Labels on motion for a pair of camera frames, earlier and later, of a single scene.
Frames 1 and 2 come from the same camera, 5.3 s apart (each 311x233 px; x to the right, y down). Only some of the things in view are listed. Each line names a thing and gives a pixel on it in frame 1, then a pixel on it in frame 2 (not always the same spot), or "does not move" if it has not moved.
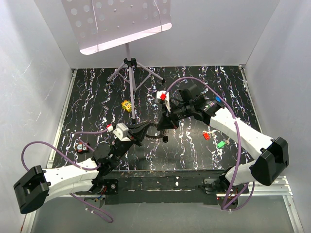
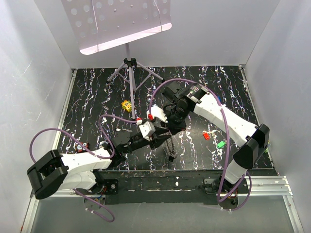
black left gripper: x=137 y=133 -> x=159 y=139
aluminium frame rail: x=280 y=187 does not move
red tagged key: x=206 y=135 does not move
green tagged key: x=221 y=143 does not move
